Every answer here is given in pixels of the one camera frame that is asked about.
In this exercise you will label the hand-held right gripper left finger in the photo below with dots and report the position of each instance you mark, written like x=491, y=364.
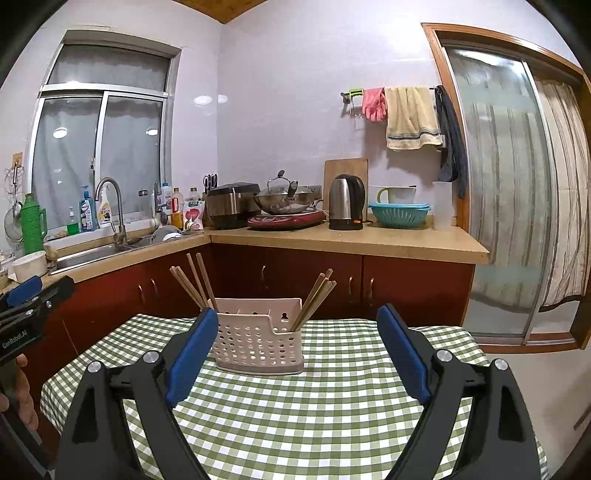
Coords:
x=194, y=355

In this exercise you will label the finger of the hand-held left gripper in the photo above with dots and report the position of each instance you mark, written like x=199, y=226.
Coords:
x=25, y=290
x=53, y=295

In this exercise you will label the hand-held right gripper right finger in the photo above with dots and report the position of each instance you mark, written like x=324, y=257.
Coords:
x=401, y=355

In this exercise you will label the pink perforated utensil holder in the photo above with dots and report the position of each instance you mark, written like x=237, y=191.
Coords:
x=249, y=337

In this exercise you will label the pile of wooden chopsticks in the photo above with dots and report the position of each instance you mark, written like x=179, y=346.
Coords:
x=316, y=297

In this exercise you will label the person's left hand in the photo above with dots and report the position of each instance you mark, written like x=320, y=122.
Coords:
x=25, y=392

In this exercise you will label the white lidded bowl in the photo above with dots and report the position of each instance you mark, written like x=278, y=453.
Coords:
x=28, y=267

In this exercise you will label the stainless steel sink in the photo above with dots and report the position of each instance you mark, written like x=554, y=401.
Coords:
x=92, y=256

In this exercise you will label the green thermos jug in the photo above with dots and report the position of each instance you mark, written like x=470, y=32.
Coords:
x=33, y=226

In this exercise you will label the small green dispenser bottle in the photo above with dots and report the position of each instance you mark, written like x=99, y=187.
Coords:
x=74, y=227

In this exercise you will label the blue dish soap bottle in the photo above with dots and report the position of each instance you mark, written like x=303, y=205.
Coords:
x=87, y=212

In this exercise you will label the tall curved sink faucet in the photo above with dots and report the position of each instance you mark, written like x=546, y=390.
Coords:
x=121, y=226

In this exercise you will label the white spray cleaner bottle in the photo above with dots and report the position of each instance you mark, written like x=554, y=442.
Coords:
x=104, y=212

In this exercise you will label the hanging metal ladle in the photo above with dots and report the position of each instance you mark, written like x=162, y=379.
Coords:
x=16, y=184

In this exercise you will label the green checked tablecloth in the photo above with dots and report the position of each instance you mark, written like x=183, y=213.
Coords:
x=300, y=415

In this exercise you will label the beige kitchen countertop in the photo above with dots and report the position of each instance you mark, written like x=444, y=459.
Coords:
x=369, y=240

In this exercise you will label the dishes in sink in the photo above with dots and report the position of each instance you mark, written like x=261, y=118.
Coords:
x=166, y=234

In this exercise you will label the red and white pouch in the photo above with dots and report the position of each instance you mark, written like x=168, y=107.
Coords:
x=194, y=216

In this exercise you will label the teal plastic colander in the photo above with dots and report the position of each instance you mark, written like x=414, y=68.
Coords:
x=399, y=216

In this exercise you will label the aluminium sliding window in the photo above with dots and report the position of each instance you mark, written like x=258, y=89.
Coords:
x=69, y=152

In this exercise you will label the orange oil bottle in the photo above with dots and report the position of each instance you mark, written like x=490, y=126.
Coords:
x=177, y=210

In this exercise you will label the white plastic bottle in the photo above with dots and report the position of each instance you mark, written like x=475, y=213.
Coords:
x=166, y=198

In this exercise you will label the dark rice cooker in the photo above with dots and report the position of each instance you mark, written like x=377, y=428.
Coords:
x=231, y=205

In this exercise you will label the white cup green rim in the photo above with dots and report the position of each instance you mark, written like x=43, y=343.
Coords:
x=399, y=194

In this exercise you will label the clear plastic bottle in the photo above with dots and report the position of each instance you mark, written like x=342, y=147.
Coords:
x=194, y=194

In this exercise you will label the steel electric kettle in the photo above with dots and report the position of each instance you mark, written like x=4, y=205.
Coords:
x=346, y=203

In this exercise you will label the red induction cooker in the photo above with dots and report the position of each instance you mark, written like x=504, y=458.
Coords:
x=286, y=220

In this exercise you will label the knife block with scissors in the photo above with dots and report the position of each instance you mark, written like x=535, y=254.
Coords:
x=210, y=184

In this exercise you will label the steel wok with lid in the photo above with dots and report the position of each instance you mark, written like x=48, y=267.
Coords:
x=281, y=198

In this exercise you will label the wooden cutting board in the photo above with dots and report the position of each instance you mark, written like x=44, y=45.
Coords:
x=346, y=167

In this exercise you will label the striped curtain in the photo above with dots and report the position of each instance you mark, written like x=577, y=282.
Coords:
x=563, y=207

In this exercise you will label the dark hanging cloth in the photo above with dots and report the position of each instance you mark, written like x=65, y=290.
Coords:
x=450, y=138

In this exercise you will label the yellow striped towel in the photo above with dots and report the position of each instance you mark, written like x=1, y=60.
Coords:
x=411, y=120

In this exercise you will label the pink rubber glove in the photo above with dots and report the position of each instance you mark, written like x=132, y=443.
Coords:
x=374, y=105

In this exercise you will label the sliding glass door wooden frame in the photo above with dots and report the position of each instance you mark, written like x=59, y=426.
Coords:
x=498, y=184

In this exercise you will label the wall towel rack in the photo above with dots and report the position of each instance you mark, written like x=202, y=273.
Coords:
x=353, y=92

